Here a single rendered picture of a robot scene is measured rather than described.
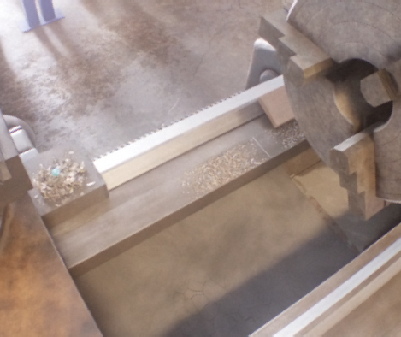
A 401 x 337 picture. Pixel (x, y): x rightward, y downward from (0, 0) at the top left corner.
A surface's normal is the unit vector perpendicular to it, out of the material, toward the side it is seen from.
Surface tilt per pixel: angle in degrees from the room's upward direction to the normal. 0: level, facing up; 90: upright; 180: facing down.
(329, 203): 0
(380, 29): 90
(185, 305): 28
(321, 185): 0
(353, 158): 57
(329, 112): 90
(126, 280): 10
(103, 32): 0
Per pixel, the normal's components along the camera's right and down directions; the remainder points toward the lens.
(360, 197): -0.83, 0.44
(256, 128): 0.07, -0.54
